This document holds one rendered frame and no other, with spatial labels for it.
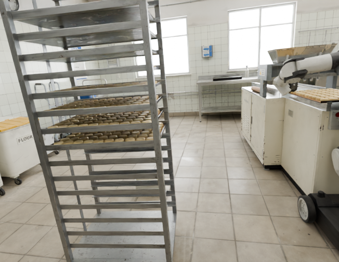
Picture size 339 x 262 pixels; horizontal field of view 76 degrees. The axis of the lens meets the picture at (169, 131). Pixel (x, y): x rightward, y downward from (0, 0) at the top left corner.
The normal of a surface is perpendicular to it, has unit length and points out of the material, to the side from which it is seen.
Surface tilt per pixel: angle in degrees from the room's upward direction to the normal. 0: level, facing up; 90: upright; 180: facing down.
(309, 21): 90
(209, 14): 90
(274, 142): 90
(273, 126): 90
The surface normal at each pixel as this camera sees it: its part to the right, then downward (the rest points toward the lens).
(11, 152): 0.96, 0.04
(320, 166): -0.12, 0.29
